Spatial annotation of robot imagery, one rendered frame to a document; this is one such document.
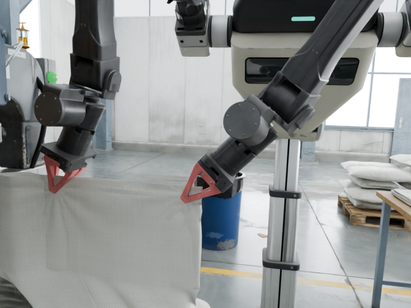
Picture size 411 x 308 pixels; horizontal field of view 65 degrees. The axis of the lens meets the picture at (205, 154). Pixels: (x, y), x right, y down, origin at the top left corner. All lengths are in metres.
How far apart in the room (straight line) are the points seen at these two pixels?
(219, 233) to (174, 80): 6.50
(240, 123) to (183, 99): 8.36
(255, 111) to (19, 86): 0.55
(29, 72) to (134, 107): 8.42
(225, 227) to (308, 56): 2.44
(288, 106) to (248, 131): 0.10
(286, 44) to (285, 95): 0.40
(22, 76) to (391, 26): 0.90
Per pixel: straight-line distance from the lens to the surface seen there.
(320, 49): 0.53
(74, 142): 0.65
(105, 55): 0.62
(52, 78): 0.92
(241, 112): 0.48
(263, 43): 0.94
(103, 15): 0.62
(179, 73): 8.90
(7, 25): 6.82
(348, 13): 0.53
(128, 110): 9.32
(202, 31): 0.94
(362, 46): 0.95
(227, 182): 0.53
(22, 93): 0.85
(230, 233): 2.93
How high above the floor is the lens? 1.22
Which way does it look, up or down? 8 degrees down
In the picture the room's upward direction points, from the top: 2 degrees clockwise
